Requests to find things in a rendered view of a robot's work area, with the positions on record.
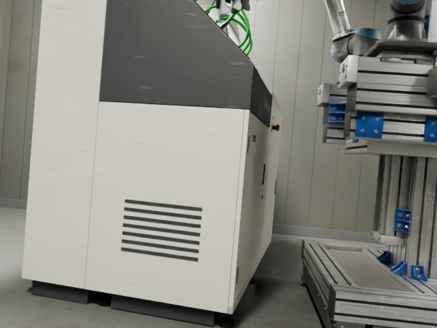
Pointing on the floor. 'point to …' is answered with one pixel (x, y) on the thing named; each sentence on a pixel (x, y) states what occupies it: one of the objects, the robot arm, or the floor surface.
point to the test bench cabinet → (168, 210)
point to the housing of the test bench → (64, 149)
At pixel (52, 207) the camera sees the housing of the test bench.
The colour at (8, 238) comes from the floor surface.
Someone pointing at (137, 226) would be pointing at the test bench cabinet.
